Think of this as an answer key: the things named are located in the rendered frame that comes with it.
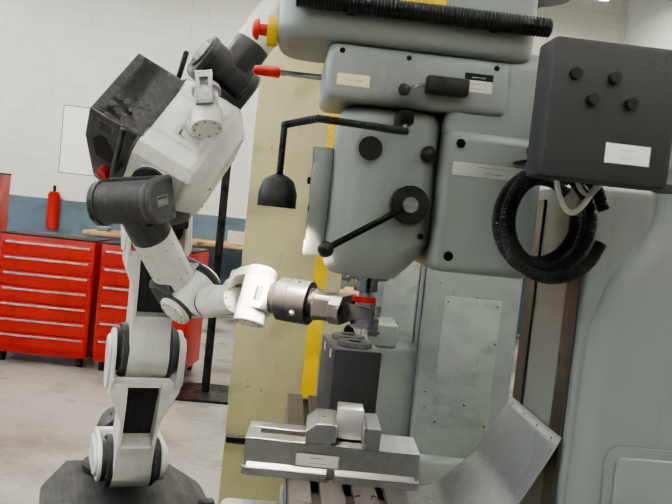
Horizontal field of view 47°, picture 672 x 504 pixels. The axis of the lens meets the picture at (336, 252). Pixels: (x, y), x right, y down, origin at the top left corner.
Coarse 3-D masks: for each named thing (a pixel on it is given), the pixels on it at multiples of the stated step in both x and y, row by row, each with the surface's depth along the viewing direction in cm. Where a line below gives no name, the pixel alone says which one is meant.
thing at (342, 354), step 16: (336, 336) 206; (352, 336) 206; (336, 352) 192; (352, 352) 193; (368, 352) 194; (320, 368) 213; (336, 368) 193; (352, 368) 193; (368, 368) 194; (320, 384) 210; (336, 384) 193; (352, 384) 194; (368, 384) 194; (320, 400) 207; (336, 400) 193; (352, 400) 194; (368, 400) 194
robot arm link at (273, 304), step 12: (252, 276) 158; (264, 276) 158; (252, 288) 157; (264, 288) 157; (276, 288) 155; (240, 300) 157; (252, 300) 156; (264, 300) 156; (276, 300) 154; (240, 312) 156; (252, 312) 156; (264, 312) 157; (276, 312) 155; (252, 324) 158; (264, 324) 159
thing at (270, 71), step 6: (258, 66) 158; (264, 66) 158; (270, 66) 158; (276, 66) 159; (258, 72) 158; (264, 72) 158; (270, 72) 158; (276, 72) 158; (282, 72) 159; (288, 72) 159; (294, 72) 159; (300, 72) 159; (306, 78) 159; (312, 78) 159; (318, 78) 159
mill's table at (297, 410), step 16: (288, 400) 212; (304, 400) 220; (288, 416) 196; (304, 416) 206; (288, 480) 150; (304, 480) 151; (288, 496) 142; (304, 496) 142; (320, 496) 144; (336, 496) 144; (352, 496) 147; (368, 496) 146; (384, 496) 149; (400, 496) 148
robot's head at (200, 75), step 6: (198, 72) 163; (204, 72) 164; (210, 72) 164; (198, 78) 163; (204, 78) 164; (210, 78) 163; (192, 84) 166; (198, 84) 162; (210, 84) 162; (198, 90) 161; (210, 90) 162; (198, 96) 161; (210, 96) 161; (198, 102) 160; (204, 102) 160; (210, 102) 160
